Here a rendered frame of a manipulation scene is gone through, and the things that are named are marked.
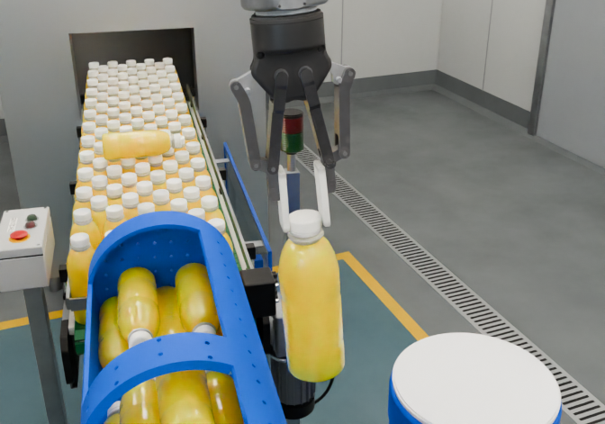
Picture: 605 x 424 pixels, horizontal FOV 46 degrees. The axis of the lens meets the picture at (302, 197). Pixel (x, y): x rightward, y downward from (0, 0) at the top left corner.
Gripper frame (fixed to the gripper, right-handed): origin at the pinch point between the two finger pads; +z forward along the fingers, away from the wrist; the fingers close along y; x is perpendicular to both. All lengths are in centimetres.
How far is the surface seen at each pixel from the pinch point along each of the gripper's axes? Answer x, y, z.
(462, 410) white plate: 16, 25, 46
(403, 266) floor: 237, 84, 135
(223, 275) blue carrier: 35.9, -9.1, 25.8
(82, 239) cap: 72, -37, 30
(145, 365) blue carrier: 9.9, -21.3, 24.2
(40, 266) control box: 72, -46, 35
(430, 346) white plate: 33, 26, 45
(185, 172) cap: 105, -14, 29
